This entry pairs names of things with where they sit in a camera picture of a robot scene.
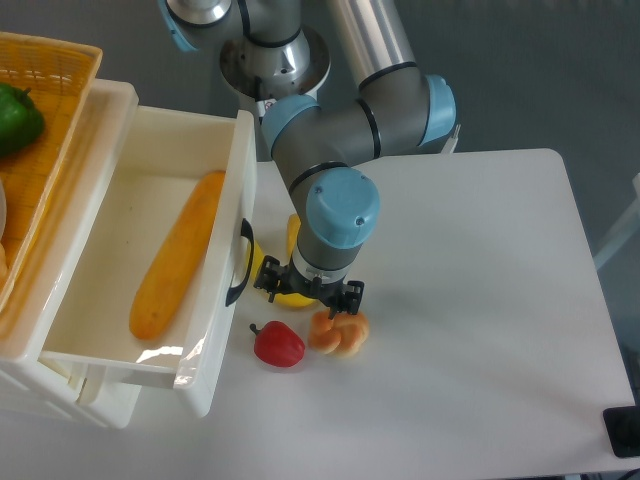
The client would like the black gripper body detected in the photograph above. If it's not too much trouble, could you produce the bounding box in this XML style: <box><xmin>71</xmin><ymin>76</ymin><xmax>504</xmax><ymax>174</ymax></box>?
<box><xmin>287</xmin><ymin>263</ymin><xmax>345</xmax><ymax>306</ymax></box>

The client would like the green bell pepper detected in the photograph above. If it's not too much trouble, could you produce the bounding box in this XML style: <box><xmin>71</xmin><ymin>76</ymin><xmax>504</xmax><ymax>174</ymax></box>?
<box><xmin>1</xmin><ymin>82</ymin><xmax>45</xmax><ymax>157</ymax></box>

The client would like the yellow bell pepper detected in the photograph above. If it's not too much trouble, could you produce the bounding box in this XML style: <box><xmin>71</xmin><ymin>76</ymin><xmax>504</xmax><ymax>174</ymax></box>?
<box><xmin>286</xmin><ymin>214</ymin><xmax>301</xmax><ymax>259</ymax></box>

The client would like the yellow banana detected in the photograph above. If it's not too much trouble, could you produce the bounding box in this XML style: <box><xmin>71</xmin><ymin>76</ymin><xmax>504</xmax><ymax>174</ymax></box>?
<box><xmin>249</xmin><ymin>241</ymin><xmax>317</xmax><ymax>309</ymax></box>

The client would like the white drawer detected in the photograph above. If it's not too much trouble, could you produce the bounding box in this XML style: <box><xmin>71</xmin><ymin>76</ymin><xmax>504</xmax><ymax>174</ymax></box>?
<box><xmin>42</xmin><ymin>107</ymin><xmax>257</xmax><ymax>428</ymax></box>

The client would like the black device at table corner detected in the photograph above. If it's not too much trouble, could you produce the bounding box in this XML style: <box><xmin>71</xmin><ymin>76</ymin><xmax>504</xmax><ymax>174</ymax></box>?
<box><xmin>603</xmin><ymin>406</ymin><xmax>639</xmax><ymax>458</ymax></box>

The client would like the red bell pepper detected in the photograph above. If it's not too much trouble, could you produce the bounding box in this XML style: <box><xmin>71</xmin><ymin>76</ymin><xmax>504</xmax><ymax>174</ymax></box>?
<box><xmin>249</xmin><ymin>320</ymin><xmax>306</xmax><ymax>368</ymax></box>

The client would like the white drawer cabinet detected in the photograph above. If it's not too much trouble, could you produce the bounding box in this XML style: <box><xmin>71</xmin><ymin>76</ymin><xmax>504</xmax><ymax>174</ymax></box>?
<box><xmin>1</xmin><ymin>80</ymin><xmax>140</xmax><ymax>428</ymax></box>

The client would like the knotted bread roll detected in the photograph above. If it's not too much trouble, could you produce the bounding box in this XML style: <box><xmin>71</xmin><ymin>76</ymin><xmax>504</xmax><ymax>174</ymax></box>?
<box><xmin>307</xmin><ymin>310</ymin><xmax>370</xmax><ymax>358</ymax></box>

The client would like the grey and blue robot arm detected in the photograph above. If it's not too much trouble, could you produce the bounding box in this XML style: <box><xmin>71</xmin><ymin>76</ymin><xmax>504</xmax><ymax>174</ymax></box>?
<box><xmin>159</xmin><ymin>1</ymin><xmax>456</xmax><ymax>315</ymax></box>

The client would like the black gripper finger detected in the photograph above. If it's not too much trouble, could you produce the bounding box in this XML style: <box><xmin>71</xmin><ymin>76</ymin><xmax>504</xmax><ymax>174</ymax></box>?
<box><xmin>324</xmin><ymin>280</ymin><xmax>364</xmax><ymax>319</ymax></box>
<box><xmin>253</xmin><ymin>255</ymin><xmax>290</xmax><ymax>303</ymax></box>

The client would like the orange woven basket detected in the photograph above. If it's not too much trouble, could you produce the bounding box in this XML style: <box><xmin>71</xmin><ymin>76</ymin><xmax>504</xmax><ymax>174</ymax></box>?
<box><xmin>1</xmin><ymin>31</ymin><xmax>102</xmax><ymax>307</ymax></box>

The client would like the long orange baguette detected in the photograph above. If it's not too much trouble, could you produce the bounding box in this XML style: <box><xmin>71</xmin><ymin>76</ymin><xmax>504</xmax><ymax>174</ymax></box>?
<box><xmin>129</xmin><ymin>171</ymin><xmax>226</xmax><ymax>340</ymax></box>

